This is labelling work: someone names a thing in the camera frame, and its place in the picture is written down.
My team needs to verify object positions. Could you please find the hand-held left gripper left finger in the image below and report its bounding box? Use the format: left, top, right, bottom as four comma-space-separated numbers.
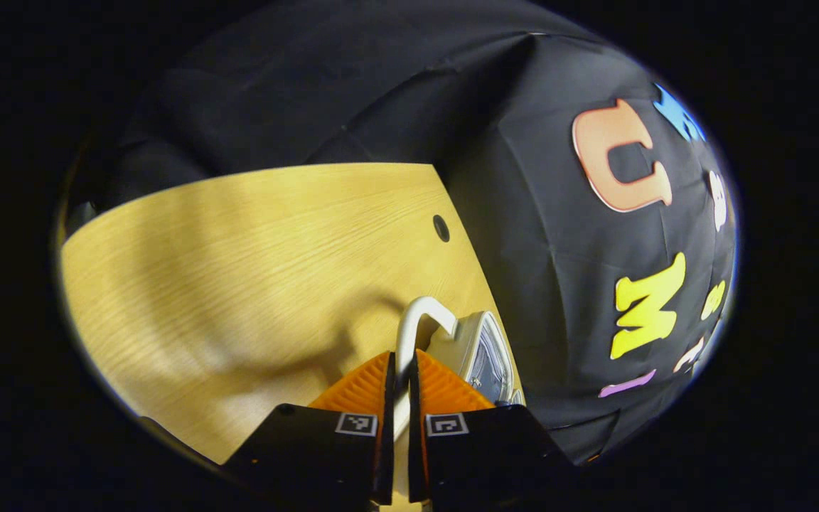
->
223, 350, 397, 508

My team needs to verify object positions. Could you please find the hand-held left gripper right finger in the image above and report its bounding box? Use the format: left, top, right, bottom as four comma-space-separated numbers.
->
407, 348, 575, 503

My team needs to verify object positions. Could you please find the white suitcase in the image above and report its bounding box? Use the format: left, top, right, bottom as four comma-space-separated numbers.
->
394, 296, 526, 507

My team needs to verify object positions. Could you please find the black backdrop cloth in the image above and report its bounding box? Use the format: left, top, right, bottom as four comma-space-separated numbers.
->
61, 0, 741, 466

